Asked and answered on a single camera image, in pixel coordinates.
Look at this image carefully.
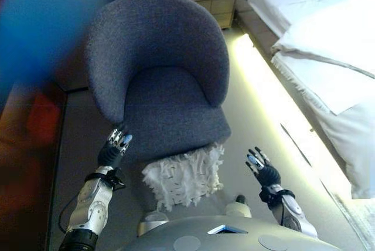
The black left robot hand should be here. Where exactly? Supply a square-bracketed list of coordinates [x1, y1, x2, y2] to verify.
[98, 126, 133, 172]

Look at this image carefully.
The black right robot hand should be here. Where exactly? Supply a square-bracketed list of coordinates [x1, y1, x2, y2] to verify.
[245, 146, 281, 189]

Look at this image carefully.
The white fringed cushion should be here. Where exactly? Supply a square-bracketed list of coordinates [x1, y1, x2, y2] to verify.
[142, 142, 225, 211]

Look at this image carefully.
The silver right robot leg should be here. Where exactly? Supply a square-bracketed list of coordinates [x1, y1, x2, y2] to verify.
[225, 194, 252, 219]

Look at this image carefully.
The silver robot leg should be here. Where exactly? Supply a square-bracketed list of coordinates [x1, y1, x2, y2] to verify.
[225, 194, 252, 219]
[137, 211, 170, 237]

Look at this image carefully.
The silver robot torso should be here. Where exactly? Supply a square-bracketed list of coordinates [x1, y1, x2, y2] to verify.
[117, 215, 338, 251]

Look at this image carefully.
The silver left robot leg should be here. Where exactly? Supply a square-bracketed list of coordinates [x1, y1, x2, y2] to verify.
[137, 211, 170, 237]

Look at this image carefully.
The grey fabric tub armchair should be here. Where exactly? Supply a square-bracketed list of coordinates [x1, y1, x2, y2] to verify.
[86, 0, 232, 162]

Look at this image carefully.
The white duvet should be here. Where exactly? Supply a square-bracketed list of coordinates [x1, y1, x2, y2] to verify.
[271, 0, 375, 79]

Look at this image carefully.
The white mattress sheet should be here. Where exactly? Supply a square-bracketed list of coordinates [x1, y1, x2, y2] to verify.
[247, 0, 294, 40]

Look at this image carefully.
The light wooden nightstand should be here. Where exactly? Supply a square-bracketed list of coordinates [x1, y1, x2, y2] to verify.
[183, 0, 237, 30]

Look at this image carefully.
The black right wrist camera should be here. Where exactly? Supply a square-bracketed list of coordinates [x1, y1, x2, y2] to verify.
[258, 185, 295, 205]

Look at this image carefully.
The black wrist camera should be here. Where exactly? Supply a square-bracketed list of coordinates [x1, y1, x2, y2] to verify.
[258, 185, 295, 205]
[84, 167, 127, 191]

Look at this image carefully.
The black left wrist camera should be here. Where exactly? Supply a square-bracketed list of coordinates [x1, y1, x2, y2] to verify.
[84, 167, 127, 191]

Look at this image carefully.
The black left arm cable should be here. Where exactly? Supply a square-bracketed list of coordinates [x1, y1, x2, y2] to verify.
[57, 191, 86, 234]

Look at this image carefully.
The beige upholstered bed frame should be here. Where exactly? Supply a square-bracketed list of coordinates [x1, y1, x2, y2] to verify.
[228, 0, 375, 251]

